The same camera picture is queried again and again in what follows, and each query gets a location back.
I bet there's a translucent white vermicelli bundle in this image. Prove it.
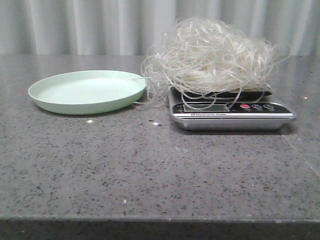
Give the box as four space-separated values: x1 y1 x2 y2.
137 17 291 107

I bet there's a silver black kitchen scale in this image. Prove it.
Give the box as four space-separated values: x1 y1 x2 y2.
168 88 297 131

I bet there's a light green round plate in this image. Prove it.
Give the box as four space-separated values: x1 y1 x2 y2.
28 70 146 115

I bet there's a white pleated curtain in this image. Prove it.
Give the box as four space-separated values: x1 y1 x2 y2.
0 0 320 56

